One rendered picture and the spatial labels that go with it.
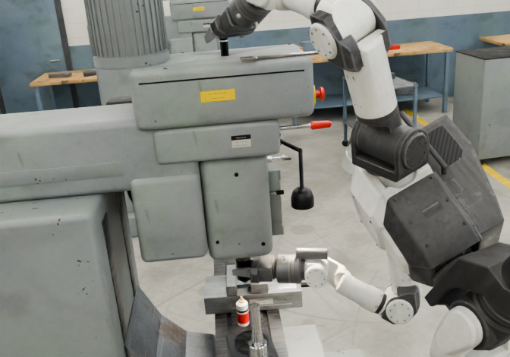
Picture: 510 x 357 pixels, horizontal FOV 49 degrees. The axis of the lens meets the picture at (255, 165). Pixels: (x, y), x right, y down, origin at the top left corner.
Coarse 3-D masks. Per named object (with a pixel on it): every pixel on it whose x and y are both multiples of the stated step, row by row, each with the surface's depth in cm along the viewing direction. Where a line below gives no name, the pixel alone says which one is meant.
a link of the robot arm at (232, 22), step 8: (232, 0) 133; (232, 8) 133; (216, 16) 139; (224, 16) 137; (232, 16) 134; (240, 16) 132; (216, 24) 138; (224, 24) 138; (232, 24) 135; (240, 24) 134; (248, 24) 134; (256, 24) 133; (216, 32) 139; (224, 32) 138; (232, 32) 139; (240, 32) 141; (248, 32) 143
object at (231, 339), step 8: (264, 328) 158; (232, 336) 156; (240, 336) 154; (248, 336) 154; (264, 336) 153; (232, 344) 153; (240, 344) 151; (272, 344) 152; (232, 352) 150; (240, 352) 149; (248, 352) 148; (272, 352) 148
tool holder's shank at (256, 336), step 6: (252, 306) 136; (258, 306) 136; (252, 312) 136; (258, 312) 136; (252, 318) 137; (258, 318) 137; (252, 324) 138; (258, 324) 137; (252, 330) 138; (258, 330) 138; (252, 336) 139; (258, 336) 138; (258, 342) 139
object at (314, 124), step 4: (328, 120) 149; (304, 124) 148; (308, 124) 148; (312, 124) 148; (316, 124) 148; (320, 124) 148; (324, 124) 148; (328, 124) 148; (280, 128) 148; (284, 128) 148; (288, 128) 148; (292, 128) 148; (296, 128) 148; (300, 128) 149; (312, 128) 148; (316, 128) 148
